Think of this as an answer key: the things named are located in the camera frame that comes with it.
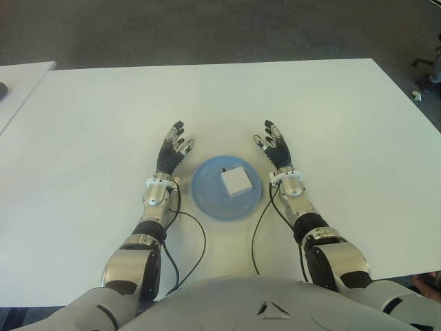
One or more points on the bystander hand holding phone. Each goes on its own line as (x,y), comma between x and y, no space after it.
(429,286)

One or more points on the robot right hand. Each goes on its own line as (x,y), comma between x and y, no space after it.
(280,155)

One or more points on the blue round plate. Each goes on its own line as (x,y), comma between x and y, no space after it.
(206,193)

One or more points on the small white floor object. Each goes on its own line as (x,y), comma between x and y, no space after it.
(417,96)

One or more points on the grey robot torso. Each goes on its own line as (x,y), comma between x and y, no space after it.
(258,303)

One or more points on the seated person in jeans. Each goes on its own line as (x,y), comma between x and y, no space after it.
(435,69)

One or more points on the white square charger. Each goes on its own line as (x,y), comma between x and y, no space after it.
(237,181)

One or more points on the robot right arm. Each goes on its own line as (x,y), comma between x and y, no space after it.
(341,255)

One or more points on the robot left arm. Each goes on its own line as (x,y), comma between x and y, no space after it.
(131,262)

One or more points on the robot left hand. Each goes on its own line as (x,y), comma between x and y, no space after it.
(167,158)

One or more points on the white neighbouring table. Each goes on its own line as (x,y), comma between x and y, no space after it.
(20,89)

